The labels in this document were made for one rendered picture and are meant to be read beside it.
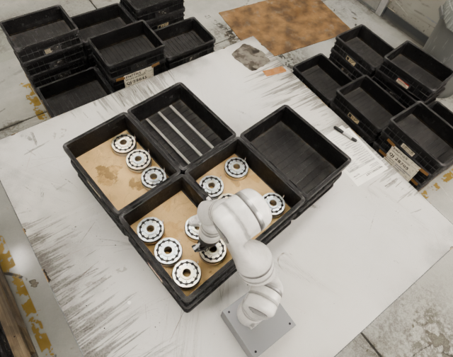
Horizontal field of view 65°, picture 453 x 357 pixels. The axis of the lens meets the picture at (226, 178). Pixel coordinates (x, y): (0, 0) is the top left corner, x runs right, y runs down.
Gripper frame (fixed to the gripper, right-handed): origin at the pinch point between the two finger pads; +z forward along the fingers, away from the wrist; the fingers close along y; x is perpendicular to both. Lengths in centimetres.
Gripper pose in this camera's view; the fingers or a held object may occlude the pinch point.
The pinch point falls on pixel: (206, 246)
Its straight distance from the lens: 131.7
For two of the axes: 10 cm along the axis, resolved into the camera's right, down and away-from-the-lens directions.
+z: -1.3, 4.9, 8.6
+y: 8.1, -4.4, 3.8
